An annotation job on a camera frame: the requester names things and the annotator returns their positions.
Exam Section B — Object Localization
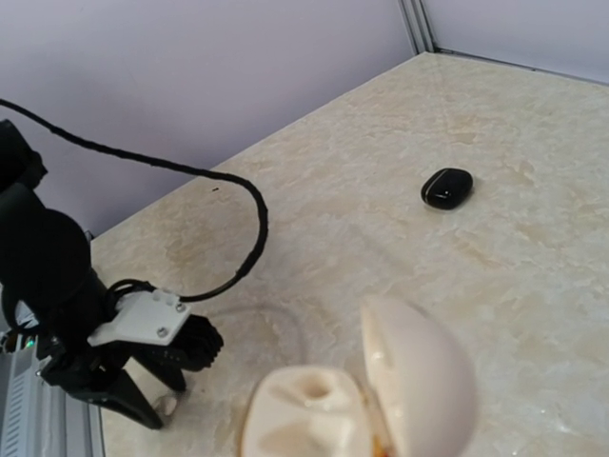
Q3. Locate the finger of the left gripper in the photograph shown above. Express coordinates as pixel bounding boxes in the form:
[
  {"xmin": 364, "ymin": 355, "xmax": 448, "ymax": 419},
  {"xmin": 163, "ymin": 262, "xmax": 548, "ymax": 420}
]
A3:
[
  {"xmin": 92, "ymin": 369, "xmax": 163, "ymax": 429},
  {"xmin": 132, "ymin": 354, "xmax": 187, "ymax": 392}
]

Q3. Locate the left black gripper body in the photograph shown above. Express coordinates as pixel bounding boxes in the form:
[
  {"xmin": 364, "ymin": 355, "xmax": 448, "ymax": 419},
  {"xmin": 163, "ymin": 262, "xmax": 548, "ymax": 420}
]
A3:
[{"xmin": 36, "ymin": 332, "xmax": 130, "ymax": 405}]

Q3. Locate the white earbud charging case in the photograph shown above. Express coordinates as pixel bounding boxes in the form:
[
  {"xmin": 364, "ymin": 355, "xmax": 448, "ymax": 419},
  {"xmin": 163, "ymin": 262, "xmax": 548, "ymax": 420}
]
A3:
[{"xmin": 239, "ymin": 297, "xmax": 478, "ymax": 456}]

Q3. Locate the black earbud charging case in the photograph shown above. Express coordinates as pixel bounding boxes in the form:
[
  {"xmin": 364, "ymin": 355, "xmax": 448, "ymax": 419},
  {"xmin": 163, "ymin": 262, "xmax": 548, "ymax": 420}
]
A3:
[{"xmin": 421, "ymin": 168, "xmax": 474, "ymax": 210}]

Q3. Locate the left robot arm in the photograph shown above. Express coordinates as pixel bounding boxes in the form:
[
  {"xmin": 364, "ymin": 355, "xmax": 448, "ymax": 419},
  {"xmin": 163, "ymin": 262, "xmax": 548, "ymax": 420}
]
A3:
[{"xmin": 1, "ymin": 120, "xmax": 186, "ymax": 429}]

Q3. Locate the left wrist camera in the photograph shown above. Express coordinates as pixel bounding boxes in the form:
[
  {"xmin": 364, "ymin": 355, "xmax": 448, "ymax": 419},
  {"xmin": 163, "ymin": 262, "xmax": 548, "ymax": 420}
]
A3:
[{"xmin": 88, "ymin": 289, "xmax": 224, "ymax": 371}]

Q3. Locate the front aluminium rail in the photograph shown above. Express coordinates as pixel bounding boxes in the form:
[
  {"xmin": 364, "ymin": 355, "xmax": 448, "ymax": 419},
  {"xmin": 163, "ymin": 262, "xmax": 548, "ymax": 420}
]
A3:
[{"xmin": 1, "ymin": 331, "xmax": 106, "ymax": 457}]

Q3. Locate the left camera cable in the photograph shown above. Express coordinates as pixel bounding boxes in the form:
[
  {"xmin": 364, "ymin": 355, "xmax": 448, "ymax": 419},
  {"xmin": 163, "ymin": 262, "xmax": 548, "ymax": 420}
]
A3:
[{"xmin": 0, "ymin": 97, "xmax": 270, "ymax": 304}]

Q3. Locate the left aluminium frame post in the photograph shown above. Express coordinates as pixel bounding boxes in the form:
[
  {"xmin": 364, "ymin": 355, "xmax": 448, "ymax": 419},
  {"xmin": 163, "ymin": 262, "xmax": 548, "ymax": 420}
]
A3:
[{"xmin": 399, "ymin": 0, "xmax": 437, "ymax": 54}]

